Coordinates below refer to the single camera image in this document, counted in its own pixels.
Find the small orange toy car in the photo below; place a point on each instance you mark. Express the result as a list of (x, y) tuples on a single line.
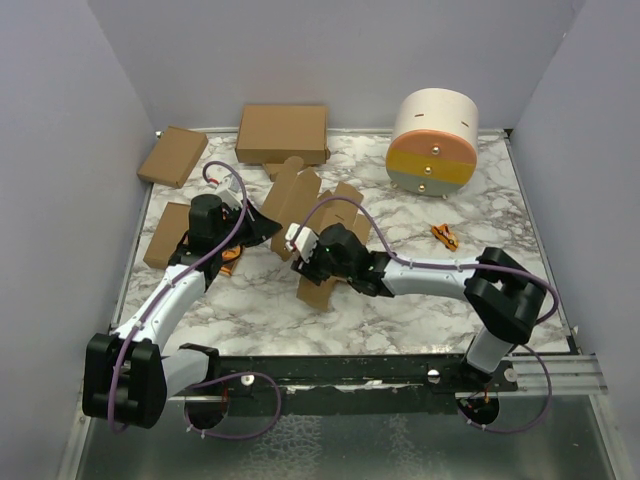
[(446, 236)]

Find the aluminium rail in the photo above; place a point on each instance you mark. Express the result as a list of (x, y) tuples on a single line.
[(569, 375)]

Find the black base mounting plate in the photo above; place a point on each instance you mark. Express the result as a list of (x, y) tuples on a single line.
[(346, 385)]

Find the folded cardboard box back left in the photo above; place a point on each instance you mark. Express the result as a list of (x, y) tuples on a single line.
[(173, 157)]

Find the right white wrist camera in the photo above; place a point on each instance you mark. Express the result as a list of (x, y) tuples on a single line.
[(300, 239)]

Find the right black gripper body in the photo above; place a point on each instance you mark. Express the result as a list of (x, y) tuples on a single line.
[(321, 266)]

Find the large folded cardboard box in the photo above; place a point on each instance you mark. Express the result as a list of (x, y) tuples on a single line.
[(270, 134)]

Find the folded cardboard box front left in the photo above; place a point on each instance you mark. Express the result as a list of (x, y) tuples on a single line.
[(171, 228)]

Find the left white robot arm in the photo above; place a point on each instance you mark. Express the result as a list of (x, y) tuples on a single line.
[(127, 380)]

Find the small cardboard box under stack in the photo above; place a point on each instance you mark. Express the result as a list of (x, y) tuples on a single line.
[(273, 170)]

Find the brown cardboard box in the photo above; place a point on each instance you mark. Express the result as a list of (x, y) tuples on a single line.
[(295, 196)]

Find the round pastel drawer cabinet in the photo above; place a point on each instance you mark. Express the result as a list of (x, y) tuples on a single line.
[(434, 145)]

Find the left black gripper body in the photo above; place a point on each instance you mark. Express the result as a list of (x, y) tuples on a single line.
[(233, 216)]

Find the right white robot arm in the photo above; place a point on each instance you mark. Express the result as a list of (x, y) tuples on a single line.
[(504, 295)]

